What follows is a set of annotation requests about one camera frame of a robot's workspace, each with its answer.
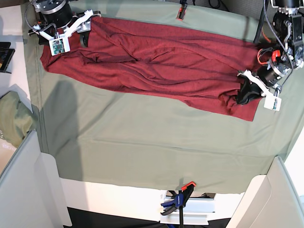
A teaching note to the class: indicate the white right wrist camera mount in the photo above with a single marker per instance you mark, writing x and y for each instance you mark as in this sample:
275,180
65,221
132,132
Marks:
58,41

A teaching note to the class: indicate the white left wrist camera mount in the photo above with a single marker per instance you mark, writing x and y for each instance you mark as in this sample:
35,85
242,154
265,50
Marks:
272,101

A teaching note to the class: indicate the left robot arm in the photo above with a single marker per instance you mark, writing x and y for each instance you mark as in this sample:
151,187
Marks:
280,61

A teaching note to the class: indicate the orange black clamp top middle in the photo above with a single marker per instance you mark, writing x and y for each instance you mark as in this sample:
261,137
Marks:
182,10

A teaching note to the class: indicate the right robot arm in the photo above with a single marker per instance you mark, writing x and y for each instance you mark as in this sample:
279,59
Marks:
57,22

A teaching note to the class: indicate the red long-sleeve shirt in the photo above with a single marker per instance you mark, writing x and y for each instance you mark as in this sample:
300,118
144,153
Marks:
195,67

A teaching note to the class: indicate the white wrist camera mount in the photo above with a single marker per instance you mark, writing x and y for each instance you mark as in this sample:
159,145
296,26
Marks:
272,101
58,41

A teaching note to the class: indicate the white bin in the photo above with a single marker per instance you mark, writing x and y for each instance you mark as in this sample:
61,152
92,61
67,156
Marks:
270,201
31,193

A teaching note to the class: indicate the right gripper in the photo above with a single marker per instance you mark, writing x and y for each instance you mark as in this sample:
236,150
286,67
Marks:
58,14

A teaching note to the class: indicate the black tablet device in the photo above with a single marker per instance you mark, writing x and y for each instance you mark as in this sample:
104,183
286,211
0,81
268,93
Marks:
6,54

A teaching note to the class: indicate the crumpled green cloth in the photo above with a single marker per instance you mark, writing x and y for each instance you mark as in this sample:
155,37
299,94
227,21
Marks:
16,120

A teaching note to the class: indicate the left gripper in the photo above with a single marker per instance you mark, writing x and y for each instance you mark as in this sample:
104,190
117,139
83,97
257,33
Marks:
269,75

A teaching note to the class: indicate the white bin left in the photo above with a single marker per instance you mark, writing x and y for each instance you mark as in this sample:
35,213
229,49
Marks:
31,193

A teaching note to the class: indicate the white bin right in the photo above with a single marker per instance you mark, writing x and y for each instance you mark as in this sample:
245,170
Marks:
270,201

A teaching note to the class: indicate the blue orange bar clamp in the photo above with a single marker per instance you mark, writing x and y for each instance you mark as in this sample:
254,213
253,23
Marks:
178,201

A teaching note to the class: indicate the green table cloth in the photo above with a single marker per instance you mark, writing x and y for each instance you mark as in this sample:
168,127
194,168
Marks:
154,142

